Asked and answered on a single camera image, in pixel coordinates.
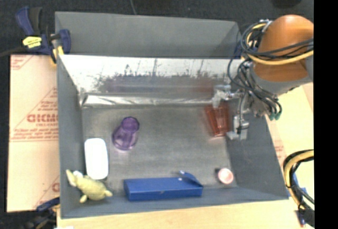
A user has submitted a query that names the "white computer mouse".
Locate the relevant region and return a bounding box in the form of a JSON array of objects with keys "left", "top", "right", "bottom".
[{"left": 83, "top": 138, "right": 109, "bottom": 180}]

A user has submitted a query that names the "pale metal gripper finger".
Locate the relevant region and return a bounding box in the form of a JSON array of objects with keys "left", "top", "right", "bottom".
[
  {"left": 226, "top": 115, "right": 250, "bottom": 142},
  {"left": 211, "top": 84, "right": 233, "bottom": 108}
]

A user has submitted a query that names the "clear purple plastic cup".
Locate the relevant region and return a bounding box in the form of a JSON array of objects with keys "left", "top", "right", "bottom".
[{"left": 111, "top": 116, "right": 140, "bottom": 151}]

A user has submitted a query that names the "yellow-green toy animal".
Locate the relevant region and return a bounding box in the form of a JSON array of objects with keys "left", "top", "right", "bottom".
[{"left": 65, "top": 168, "right": 114, "bottom": 204}]

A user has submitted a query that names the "clear red plastic cup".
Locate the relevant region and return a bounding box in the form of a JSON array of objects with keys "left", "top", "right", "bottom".
[{"left": 205, "top": 104, "right": 231, "bottom": 137}]

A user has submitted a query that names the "small pink round cap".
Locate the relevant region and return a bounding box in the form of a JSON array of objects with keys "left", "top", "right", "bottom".
[{"left": 214, "top": 167, "right": 234, "bottom": 185}]

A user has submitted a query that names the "blue flat box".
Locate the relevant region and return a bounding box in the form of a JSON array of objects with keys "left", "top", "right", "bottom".
[{"left": 123, "top": 170, "right": 204, "bottom": 202}]

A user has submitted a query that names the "brown cardboard board, red print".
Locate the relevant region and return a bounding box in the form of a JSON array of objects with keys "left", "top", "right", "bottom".
[{"left": 6, "top": 54, "right": 61, "bottom": 213}]

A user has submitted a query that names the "grey metal bin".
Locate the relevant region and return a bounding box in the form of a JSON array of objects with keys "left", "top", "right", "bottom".
[{"left": 54, "top": 11, "right": 290, "bottom": 220}]

